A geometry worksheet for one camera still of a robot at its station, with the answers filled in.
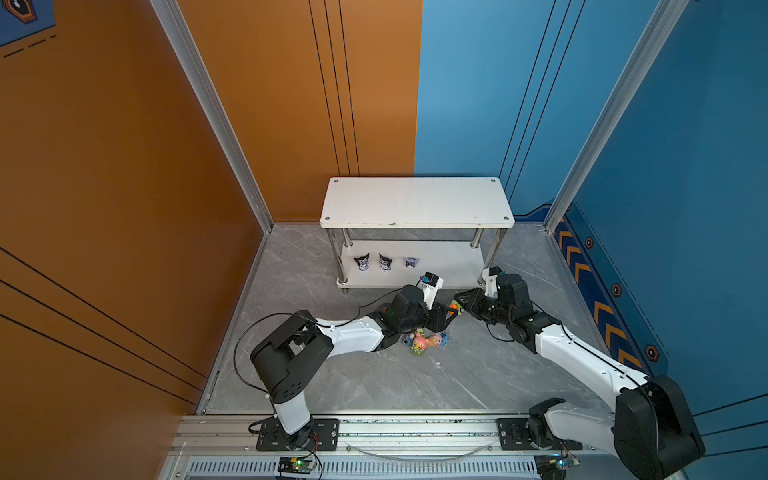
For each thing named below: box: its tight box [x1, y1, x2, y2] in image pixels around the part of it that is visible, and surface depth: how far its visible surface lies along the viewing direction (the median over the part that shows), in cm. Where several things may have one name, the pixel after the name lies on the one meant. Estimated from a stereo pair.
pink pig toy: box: [413, 336, 430, 351], surface depth 85 cm
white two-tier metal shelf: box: [319, 177, 515, 293], surface depth 84 cm
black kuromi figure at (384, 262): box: [378, 252, 393, 271], surface depth 98 cm
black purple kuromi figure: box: [353, 253, 370, 271], surface depth 96 cm
